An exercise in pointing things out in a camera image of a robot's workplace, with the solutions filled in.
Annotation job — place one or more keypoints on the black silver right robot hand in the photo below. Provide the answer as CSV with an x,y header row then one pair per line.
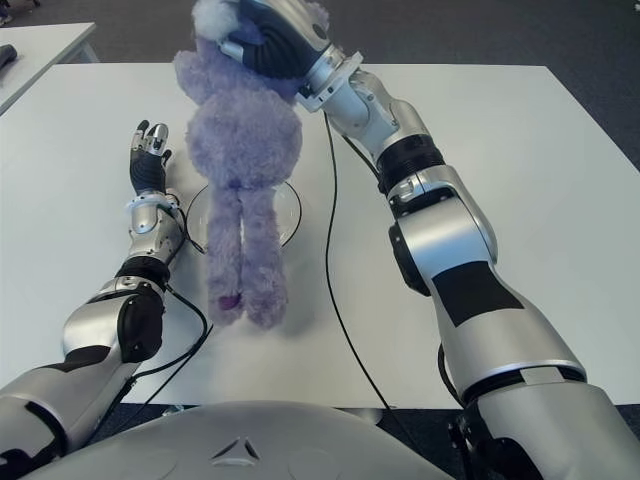
x,y
285,35

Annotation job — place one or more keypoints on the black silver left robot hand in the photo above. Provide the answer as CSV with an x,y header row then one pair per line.
x,y
147,167

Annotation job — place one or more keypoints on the purple plush bunny doll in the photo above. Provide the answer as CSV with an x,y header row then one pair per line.
x,y
245,145

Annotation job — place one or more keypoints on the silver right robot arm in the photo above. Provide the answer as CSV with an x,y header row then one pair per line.
x,y
460,260

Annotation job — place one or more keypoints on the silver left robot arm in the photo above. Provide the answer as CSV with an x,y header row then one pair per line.
x,y
85,330

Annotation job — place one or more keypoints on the white plate with black rim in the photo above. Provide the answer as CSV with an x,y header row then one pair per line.
x,y
295,210

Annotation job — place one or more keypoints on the white side table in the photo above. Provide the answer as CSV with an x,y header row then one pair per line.
x,y
35,55

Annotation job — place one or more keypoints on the black handheld device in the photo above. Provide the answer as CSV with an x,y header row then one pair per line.
x,y
6,55

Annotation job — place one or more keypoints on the grey robot torso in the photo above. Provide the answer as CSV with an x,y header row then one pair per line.
x,y
225,445

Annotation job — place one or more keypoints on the white table leg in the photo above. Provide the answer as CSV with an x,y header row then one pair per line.
x,y
367,414

